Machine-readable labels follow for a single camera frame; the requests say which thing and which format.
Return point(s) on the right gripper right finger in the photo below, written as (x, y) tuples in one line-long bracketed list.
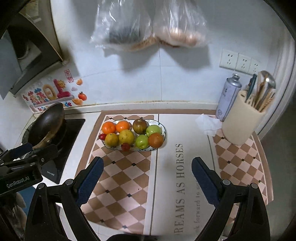
[(204, 177)]

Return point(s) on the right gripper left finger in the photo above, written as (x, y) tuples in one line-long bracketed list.
[(87, 179)]

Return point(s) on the red cherry tomato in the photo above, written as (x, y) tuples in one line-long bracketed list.
[(102, 136), (125, 147)]

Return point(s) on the small yellow lemon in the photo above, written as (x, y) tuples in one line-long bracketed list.
[(111, 140)]

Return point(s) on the orange mandarin top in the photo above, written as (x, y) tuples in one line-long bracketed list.
[(108, 127)]

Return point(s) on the orange mandarin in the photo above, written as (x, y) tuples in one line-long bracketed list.
[(122, 125), (108, 127)]

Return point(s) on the large yellow lemon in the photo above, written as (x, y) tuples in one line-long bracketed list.
[(126, 136)]

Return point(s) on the green apple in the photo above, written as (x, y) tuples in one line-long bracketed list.
[(142, 142), (153, 129)]

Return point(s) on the dark orange bottom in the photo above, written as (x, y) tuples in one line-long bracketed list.
[(156, 140)]

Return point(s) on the brown red apple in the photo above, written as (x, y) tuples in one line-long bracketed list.
[(139, 126)]

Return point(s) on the checkered kitchen mat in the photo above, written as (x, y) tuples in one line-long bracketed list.
[(154, 192)]

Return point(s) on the black gas stove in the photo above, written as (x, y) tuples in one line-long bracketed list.
[(64, 141)]

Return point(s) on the dark frying pan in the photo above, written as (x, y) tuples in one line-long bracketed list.
[(46, 126)]

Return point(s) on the white tissue paper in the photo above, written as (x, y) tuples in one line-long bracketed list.
[(208, 125)]

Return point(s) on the beige utensil holder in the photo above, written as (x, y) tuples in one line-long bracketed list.
[(241, 121)]

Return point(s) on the deer pattern oval plate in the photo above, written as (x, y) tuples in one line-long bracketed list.
[(133, 147)]

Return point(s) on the grey gas canister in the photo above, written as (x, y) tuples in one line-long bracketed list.
[(229, 92)]

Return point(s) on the wooden chopsticks bundle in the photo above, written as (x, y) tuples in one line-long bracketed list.
[(263, 97)]

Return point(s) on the range hood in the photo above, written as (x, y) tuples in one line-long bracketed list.
[(29, 50)]

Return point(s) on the metal ladle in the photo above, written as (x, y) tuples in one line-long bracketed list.
[(268, 85)]

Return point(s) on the left hanging plastic bag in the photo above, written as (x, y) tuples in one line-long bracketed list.
[(122, 26)]

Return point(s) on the hanging plastic bag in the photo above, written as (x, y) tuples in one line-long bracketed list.
[(180, 24), (122, 26)]

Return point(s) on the right hanging plastic bag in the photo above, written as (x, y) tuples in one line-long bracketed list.
[(180, 24)]

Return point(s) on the colourful wall sticker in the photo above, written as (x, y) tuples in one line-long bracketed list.
[(63, 86)]

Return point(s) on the green handled utensil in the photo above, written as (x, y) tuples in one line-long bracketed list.
[(251, 86)]

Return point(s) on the white wall socket strip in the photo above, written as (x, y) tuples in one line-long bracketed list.
[(239, 62)]

